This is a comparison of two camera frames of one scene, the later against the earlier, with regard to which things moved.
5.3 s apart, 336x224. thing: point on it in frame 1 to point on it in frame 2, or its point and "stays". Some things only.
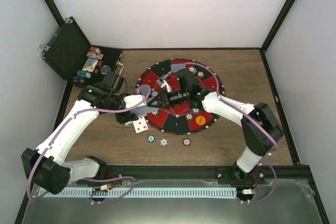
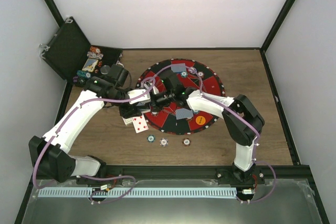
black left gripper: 126,117 to 129,112
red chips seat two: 155,114 stays
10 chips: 192,70 stays
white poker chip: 164,141 stays
